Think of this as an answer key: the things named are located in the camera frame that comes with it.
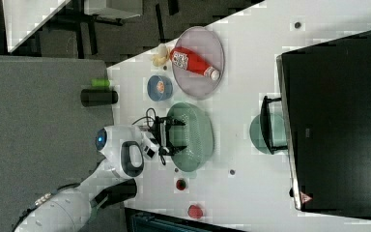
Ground red ketchup bottle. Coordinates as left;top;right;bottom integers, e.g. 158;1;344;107
169;46;220;81

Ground black cylinder post upper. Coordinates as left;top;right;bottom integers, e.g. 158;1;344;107
80;89;119;107

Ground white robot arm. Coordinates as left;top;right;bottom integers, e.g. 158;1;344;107
12;116;186;232

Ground blue bowl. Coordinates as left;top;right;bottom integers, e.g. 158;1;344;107
147;75;173;102

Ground yellow banana toy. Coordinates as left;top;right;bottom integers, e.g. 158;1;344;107
152;43;169;67

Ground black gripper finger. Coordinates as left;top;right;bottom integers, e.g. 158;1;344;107
166;117;185;126
165;146;186;156

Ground blue metal frame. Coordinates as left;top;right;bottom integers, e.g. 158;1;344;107
125;208;242;232

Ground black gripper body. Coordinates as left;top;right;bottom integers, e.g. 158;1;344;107
151;116;168;156

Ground strawberry toy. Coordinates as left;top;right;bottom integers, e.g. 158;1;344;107
187;205;204;218

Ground red round fruit toy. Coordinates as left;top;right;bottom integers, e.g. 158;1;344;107
176;179;186;190

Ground white side table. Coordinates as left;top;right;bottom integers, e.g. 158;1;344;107
2;0;71;53

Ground orange slice toy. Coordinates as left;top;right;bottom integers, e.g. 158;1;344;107
157;81;165;93

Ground green plastic cup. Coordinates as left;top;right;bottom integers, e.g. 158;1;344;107
249;113;287;154

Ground toaster oven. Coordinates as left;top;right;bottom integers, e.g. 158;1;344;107
260;30;371;220

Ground green cylinder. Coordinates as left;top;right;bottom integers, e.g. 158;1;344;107
91;78;110;88

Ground green plastic strainer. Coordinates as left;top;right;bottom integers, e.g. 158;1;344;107
167;102;214;172

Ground grey round plate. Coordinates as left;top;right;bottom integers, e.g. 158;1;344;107
170;26;224;100

